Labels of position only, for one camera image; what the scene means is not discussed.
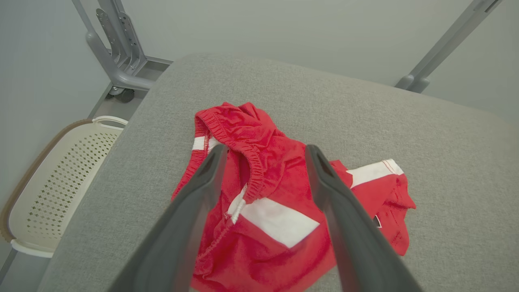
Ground white perforated laundry basket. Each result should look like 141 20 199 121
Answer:
0 116 129 259

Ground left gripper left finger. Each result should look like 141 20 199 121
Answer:
109 144 229 292

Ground black caster wheel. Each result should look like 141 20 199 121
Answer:
109 87 135 103

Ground grey metal wheeled frame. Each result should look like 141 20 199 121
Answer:
72 0 173 103

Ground red shorts with white panels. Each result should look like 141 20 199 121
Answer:
170 101 417 292

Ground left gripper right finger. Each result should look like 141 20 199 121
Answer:
304 144 424 292

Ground grey metal stand post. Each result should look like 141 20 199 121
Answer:
395 0 503 94

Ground grey fabric sofa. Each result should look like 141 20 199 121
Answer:
36 53 519 292

